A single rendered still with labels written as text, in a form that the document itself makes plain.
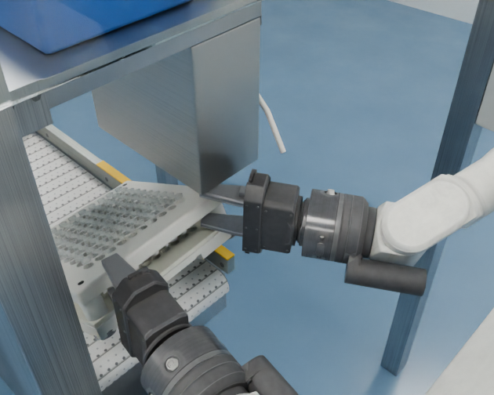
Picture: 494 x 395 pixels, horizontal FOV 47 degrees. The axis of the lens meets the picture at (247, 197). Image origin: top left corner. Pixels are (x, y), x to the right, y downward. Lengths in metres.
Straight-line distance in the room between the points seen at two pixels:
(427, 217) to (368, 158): 2.04
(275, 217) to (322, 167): 1.94
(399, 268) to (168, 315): 0.29
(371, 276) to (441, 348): 1.35
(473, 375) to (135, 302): 0.33
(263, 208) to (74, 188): 0.48
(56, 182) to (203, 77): 0.55
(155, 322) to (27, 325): 0.12
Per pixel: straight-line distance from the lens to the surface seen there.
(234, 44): 0.65
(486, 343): 0.46
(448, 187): 0.72
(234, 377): 0.57
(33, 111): 0.51
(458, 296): 2.22
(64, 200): 1.07
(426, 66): 3.58
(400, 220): 0.70
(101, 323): 0.71
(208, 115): 0.66
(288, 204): 0.70
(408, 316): 1.72
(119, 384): 0.91
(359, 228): 0.70
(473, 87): 1.26
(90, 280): 0.70
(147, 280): 0.60
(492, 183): 0.77
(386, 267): 0.72
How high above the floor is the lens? 1.61
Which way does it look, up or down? 41 degrees down
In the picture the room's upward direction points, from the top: straight up
